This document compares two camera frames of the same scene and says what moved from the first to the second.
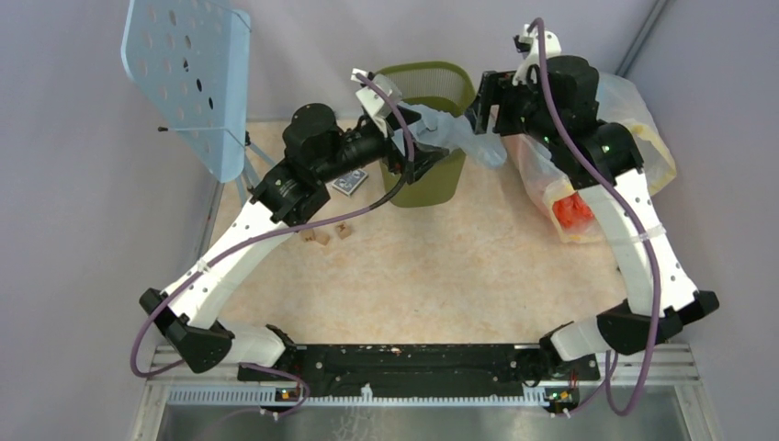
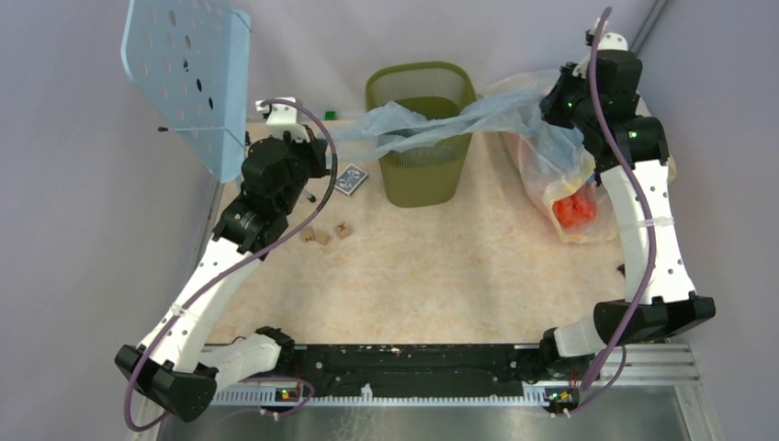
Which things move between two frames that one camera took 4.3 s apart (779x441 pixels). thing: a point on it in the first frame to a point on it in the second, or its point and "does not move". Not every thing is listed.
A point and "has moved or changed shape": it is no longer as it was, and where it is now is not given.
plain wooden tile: x=323 y=238 does not move
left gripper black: x=418 y=158 to x=316 y=149
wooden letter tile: x=308 y=235 does not move
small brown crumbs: x=344 y=230 does not move
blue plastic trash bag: x=457 y=133 has moved or changed shape
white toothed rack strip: x=272 y=397 does not move
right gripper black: x=495 y=85 to x=548 y=105
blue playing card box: x=347 y=183 does not move
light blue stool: x=189 y=59 does not move
